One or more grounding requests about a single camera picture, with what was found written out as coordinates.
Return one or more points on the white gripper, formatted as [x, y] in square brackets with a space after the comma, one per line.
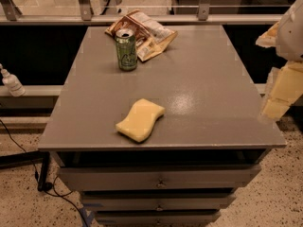
[293, 37]

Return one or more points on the green soda can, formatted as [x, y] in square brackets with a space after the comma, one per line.
[125, 49]

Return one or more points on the grey drawer cabinet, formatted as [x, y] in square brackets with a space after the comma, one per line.
[208, 143]

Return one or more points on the crumpled brown snack bag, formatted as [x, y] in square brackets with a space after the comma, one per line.
[152, 38]

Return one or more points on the yellow sponge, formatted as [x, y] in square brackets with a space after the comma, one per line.
[140, 120]

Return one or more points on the white spray bottle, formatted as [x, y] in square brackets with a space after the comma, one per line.
[12, 83]

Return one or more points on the metal window railing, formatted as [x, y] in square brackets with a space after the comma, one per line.
[165, 12]

